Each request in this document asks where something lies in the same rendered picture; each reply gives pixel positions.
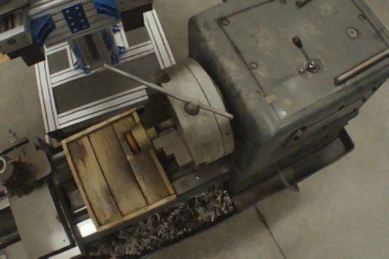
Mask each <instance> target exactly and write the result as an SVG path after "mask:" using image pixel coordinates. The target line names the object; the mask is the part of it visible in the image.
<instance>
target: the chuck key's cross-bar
mask: <svg viewBox="0 0 389 259"><path fill-rule="evenodd" d="M103 68H104V69H107V70H109V71H111V72H113V73H115V74H118V75H120V76H123V77H124V78H125V77H127V78H129V79H131V80H133V81H136V82H138V83H141V84H143V85H146V86H147V87H150V88H151V89H152V90H156V91H158V92H161V93H163V94H166V95H167V96H169V97H172V98H175V99H178V100H180V101H183V102H186V103H189V104H190V102H191V100H192V99H189V98H186V97H182V96H181V95H178V94H175V93H173V92H170V91H169V90H167V89H165V88H163V87H160V86H158V85H156V84H153V83H150V82H148V81H146V80H143V79H141V78H139V77H137V76H134V75H132V74H130V73H127V72H125V71H123V70H120V69H117V68H115V67H112V66H110V65H108V64H106V63H104V65H103ZM198 108H202V109H204V110H207V111H209V112H213V113H215V114H218V115H221V116H223V117H227V118H229V119H233V117H234V115H232V114H229V113H227V112H224V111H221V110H218V109H215V108H212V107H210V106H208V105H206V104H204V103H200V102H199V105H198Z"/></svg>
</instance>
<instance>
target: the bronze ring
mask: <svg viewBox="0 0 389 259"><path fill-rule="evenodd" d="M138 123H139V124H136V125H135V126H133V127H131V130H130V131H127V132H125V133H123V136H124V138H125V140H126V142H127V144H128V146H129V149H130V150H131V152H132V153H133V155H136V154H139V153H140V152H141V151H142V152H145V151H147V150H149V149H152V148H153V149H155V147H154V145H153V143H152V140H156V139H158V138H159V137H160V136H159V134H158V133H157V131H156V130H155V128H154V127H151V128H148V129H146V127H145V125H142V123H141V122H140V121H138Z"/></svg>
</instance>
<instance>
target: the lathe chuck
mask: <svg viewBox="0 0 389 259"><path fill-rule="evenodd" d="M163 75H164V76H167V77H168V79H169V82H168V83H161V87H163V88H165V89H167V90H169V91H170V92H173V93H175V94H178V95H181V96H182V97H186V98H189V99H192V98H194V97H196V98H198V99H199V101H200V103H204V104H206V105H208V106H209V102H208V100H207V98H206V96H205V94H204V91H203V90H202V89H201V88H200V86H199V84H198V82H197V80H196V79H195V77H194V76H193V74H192V72H191V71H190V70H189V69H188V67H187V66H185V65H184V64H183V63H182V62H178V63H176V64H173V65H171V66H168V67H166V68H163V69H161V70H160V71H158V72H156V73H153V74H152V76H151V78H152V82H153V84H157V83H158V80H157V79H158V78H160V77H161V76H163ZM158 84H159V83H158ZM164 96H165V100H166V102H167V105H168V108H169V112H170V115H171V116H172V119H174V122H175V124H176V126H174V127H171V128H170V130H171V132H172V131H175V130H176V129H177V130H178V131H179V134H180V136H181V139H182V140H183V143H184V145H185V147H186V148H187V149H188V152H189V154H190V156H191V158H192V160H193V162H194V164H195V165H196V166H197V165H199V164H200V163H202V162H205V163H204V164H203V165H201V166H198V167H195V166H194V164H191V167H192V168H193V169H199V168H200V167H203V166H205V165H207V164H209V163H212V162H214V161H216V160H218V159H220V158H223V157H224V144H223V141H222V135H221V133H220V129H219V126H218V124H217V121H215V117H214V114H213V113H212V112H209V111H207V110H204V109H202V108H198V111H197V112H196V113H195V114H190V113H188V112H186V110H185V105H186V102H183V101H180V100H178V99H175V98H172V97H169V96H167V95H166V94H164Z"/></svg>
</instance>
